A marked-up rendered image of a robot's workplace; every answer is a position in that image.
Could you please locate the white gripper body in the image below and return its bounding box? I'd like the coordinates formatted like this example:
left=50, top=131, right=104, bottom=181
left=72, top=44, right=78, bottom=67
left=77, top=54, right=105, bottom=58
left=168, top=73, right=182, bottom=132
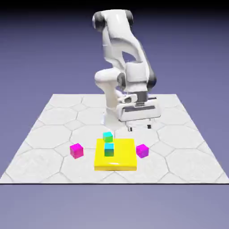
left=116, top=98, right=161, bottom=123

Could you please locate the small cyan cube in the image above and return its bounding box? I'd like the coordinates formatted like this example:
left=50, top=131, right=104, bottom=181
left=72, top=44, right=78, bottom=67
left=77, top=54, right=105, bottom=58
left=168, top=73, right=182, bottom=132
left=104, top=142, right=115, bottom=157
left=102, top=131, right=114, bottom=143

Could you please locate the small magenta cube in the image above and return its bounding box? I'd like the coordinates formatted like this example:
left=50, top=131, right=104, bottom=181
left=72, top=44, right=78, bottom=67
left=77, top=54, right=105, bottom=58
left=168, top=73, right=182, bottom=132
left=136, top=144, right=149, bottom=159
left=69, top=143, right=84, bottom=160

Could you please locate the large yellow box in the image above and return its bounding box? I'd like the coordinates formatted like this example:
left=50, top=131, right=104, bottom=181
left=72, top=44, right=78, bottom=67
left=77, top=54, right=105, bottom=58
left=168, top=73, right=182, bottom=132
left=94, top=138, right=138, bottom=172

